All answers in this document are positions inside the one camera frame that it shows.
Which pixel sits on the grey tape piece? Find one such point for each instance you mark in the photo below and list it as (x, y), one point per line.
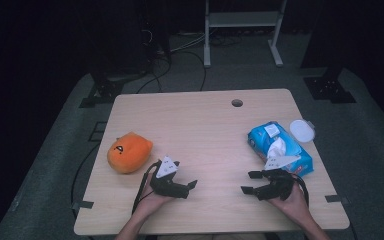
(336, 199)
(83, 204)

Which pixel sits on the black stand base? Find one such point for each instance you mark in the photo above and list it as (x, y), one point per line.
(330, 90)
(101, 95)

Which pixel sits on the blue wet wipe pack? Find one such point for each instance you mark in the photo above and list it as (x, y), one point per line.
(263, 140)

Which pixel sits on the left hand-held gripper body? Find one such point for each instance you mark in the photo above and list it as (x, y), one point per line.
(166, 186)

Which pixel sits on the white wet wipe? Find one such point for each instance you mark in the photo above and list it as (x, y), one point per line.
(276, 146)

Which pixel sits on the white metal stand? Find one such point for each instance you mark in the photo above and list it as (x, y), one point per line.
(243, 18)

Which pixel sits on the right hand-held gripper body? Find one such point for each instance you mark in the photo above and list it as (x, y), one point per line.
(280, 186)

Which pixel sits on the person's left hand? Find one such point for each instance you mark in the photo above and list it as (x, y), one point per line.
(150, 203)

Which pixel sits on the orange plush toy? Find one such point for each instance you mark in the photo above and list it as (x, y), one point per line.
(130, 155)

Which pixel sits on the person's right hand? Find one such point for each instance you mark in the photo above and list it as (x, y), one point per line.
(295, 206)

